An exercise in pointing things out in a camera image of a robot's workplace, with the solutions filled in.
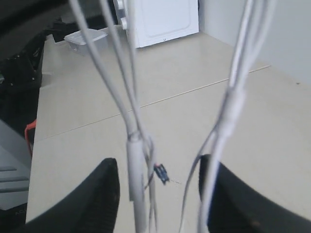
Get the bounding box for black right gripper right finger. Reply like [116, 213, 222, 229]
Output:
[207, 164, 311, 233]

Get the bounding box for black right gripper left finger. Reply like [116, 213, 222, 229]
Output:
[17, 158, 120, 233]

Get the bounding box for white wired earphones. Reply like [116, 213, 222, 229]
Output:
[69, 0, 276, 233]

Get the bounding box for clear plastic bin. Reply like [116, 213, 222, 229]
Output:
[64, 28, 109, 56]

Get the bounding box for black equipment pile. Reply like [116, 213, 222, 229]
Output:
[0, 0, 103, 132]

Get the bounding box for white appliance cabinet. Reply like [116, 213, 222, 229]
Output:
[113, 0, 200, 49]

